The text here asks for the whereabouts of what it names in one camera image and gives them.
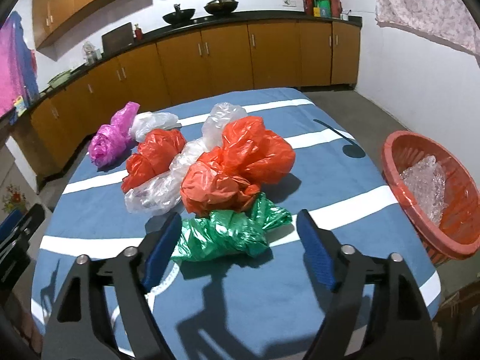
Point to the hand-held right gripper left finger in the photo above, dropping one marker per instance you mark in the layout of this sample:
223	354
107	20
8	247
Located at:
161	255

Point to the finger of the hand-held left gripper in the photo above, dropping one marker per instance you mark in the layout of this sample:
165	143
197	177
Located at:
11	225

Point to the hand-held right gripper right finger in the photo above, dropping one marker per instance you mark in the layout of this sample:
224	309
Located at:
317	255

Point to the clear plastic bag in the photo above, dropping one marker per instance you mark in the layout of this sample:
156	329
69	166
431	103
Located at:
225	116
157	195
153	122

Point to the green plastic bag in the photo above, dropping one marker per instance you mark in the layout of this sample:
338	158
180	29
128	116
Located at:
225	232

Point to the pink plastic bag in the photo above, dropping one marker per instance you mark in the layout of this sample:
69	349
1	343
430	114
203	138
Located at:
108	142

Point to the clear bubble wrap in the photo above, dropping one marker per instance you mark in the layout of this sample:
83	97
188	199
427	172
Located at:
423	180

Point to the red plastic basket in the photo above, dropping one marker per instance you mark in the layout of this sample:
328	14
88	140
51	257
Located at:
465	210

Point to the flower sticker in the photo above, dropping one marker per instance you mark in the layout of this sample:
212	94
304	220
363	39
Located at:
14	198

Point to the blue striped tablecloth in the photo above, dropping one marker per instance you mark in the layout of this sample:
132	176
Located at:
262	300

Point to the pale green bowl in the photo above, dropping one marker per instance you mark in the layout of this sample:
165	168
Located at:
59	79

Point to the pink hanging towel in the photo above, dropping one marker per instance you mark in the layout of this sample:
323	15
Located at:
13	67

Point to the glass jar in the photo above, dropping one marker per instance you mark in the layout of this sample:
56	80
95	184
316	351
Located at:
91	54

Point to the wooden base cabinets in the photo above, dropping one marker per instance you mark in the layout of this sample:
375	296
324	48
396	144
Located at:
225	56

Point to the dark cutting board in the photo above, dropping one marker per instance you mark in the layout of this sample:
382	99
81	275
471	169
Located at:
118	39

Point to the red bottle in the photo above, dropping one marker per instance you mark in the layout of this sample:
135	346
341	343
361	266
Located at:
138	33

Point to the white mug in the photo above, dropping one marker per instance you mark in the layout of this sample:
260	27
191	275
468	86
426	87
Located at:
345	16

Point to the black kitchen countertop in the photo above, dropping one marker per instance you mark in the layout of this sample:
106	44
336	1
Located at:
262	17

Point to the green box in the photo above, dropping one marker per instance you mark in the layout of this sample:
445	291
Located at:
322	7

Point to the black lidded wok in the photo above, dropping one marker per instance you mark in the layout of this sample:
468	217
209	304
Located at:
221	6

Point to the pink floral hanging cloth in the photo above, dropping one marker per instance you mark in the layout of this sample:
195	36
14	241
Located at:
423	0

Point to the white wall outlet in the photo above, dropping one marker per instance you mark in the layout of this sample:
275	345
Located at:
288	3

